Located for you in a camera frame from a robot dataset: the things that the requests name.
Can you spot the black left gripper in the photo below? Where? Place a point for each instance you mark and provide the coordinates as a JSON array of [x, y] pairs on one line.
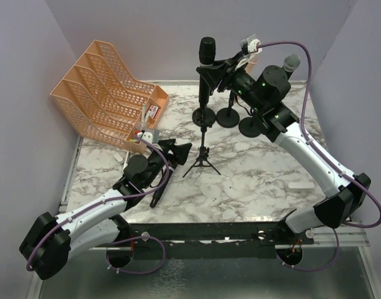
[[167, 151]]

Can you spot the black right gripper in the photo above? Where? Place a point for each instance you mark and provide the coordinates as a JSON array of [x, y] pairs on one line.
[[225, 75]]

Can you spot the small black tripod stand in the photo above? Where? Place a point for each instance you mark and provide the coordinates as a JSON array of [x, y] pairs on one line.
[[202, 159]]

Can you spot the beige pink microphone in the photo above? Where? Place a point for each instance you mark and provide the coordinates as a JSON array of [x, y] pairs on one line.
[[250, 66]]

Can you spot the black stand with round base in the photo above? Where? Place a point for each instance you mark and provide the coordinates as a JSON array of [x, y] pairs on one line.
[[228, 117]]

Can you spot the silver mesh head black microphone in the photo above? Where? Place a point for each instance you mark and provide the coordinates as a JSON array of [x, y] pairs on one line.
[[291, 63]]

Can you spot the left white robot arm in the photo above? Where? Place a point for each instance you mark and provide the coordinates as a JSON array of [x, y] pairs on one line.
[[53, 240]]

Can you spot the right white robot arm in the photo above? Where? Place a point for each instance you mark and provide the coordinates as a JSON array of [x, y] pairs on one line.
[[271, 118]]

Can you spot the small red white box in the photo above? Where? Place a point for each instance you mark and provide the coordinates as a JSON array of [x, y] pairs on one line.
[[153, 110]]

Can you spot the pens in organizer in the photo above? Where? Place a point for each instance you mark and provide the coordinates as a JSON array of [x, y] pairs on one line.
[[140, 125]]

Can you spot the grey green stapler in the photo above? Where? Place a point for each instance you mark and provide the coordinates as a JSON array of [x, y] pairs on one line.
[[126, 160]]

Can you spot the small white eraser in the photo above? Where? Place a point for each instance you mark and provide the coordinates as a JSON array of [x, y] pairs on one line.
[[118, 157]]

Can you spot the orange plastic file organizer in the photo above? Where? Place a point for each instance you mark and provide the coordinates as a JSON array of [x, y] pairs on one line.
[[102, 100]]

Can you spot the white eraser at right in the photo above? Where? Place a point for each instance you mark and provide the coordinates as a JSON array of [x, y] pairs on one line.
[[301, 186]]

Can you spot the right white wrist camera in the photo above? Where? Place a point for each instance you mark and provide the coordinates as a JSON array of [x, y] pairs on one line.
[[250, 50]]

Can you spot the black mounting rail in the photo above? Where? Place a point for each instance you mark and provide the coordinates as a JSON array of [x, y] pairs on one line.
[[218, 240]]

